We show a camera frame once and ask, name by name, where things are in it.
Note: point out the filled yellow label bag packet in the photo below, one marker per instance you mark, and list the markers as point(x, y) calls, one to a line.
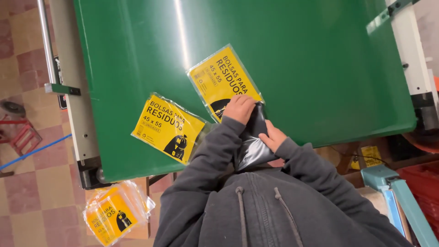
point(168, 128)

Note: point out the white machine frame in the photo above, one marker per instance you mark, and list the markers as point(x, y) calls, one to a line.
point(411, 51)

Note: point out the shiny metal roller bar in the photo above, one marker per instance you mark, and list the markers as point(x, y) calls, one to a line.
point(46, 41)

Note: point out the person's right hand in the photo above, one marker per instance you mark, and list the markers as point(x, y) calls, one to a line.
point(275, 138)

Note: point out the stack of yellow bag packets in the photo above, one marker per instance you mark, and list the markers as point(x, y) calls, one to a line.
point(115, 214)

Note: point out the green conveyor belt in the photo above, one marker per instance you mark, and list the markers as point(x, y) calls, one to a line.
point(291, 58)

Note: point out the person's left hand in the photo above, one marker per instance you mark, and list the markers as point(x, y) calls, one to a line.
point(238, 109)

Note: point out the red plastic crate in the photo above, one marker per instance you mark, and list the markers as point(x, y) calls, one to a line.
point(423, 192)

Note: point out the red hand truck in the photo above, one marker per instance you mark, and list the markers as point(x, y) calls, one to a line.
point(19, 132)

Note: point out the black garbage bags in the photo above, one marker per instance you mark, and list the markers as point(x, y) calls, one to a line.
point(253, 144)

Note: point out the grey hooded sweatshirt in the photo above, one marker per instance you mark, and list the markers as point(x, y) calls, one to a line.
point(274, 212)

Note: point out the teal heat sealer machine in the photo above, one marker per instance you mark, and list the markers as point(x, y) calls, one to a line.
point(401, 202)

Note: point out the yellow label plastic packet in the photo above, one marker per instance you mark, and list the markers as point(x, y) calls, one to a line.
point(219, 77)

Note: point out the yellow packet under table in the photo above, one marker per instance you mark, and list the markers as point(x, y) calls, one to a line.
point(368, 156)

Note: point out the grey conveyor side frame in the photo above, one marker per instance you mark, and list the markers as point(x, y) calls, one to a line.
point(77, 103)

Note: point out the person's left fingers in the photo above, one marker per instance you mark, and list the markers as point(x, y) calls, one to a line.
point(247, 99)

